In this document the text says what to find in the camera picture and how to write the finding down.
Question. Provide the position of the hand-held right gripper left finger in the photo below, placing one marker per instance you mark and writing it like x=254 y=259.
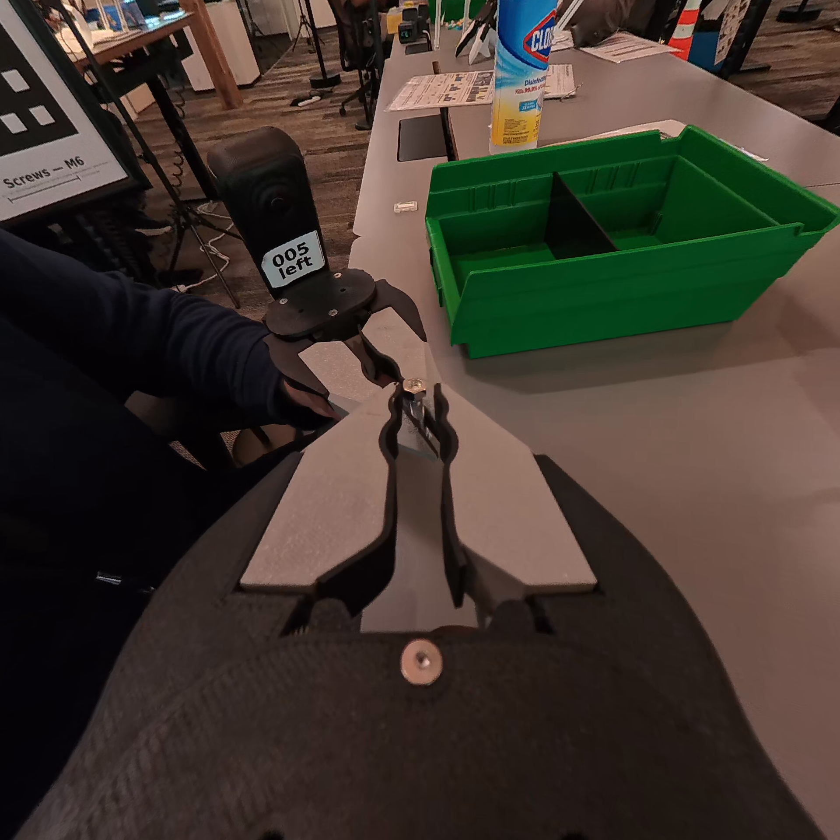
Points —
x=328 y=525

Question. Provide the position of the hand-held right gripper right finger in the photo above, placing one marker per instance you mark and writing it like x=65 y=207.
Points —
x=518 y=525

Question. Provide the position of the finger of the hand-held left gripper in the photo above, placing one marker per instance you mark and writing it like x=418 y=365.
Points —
x=334 y=367
x=403 y=348

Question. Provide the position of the silver bolt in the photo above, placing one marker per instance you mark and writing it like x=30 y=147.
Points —
x=418 y=410

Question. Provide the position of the green plastic bin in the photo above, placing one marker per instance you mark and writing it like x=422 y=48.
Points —
x=623 y=295

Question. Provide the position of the person's left forearm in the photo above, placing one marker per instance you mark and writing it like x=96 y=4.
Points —
x=164 y=341

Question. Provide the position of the person's left hand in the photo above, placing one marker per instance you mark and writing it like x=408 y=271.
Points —
x=305 y=407

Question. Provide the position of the black tripod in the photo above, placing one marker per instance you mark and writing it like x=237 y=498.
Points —
x=180 y=141

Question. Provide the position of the black office chair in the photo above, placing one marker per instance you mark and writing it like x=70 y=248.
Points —
x=354 y=46

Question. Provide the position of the printed paper sheet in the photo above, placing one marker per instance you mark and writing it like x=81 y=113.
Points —
x=446 y=90
x=559 y=82

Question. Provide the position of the black bin divider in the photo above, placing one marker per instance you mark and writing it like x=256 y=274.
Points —
x=577 y=223

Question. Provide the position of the framed black white sign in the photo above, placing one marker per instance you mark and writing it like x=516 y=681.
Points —
x=65 y=98

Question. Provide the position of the person's dark clothing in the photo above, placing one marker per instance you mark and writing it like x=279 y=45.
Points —
x=65 y=525

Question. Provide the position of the disinfectant wipes canister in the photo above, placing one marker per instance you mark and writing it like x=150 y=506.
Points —
x=522 y=79

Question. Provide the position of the white paper sheet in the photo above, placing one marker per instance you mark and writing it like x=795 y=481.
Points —
x=623 y=47

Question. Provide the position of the orange traffic cone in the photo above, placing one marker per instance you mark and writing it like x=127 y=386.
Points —
x=689 y=26

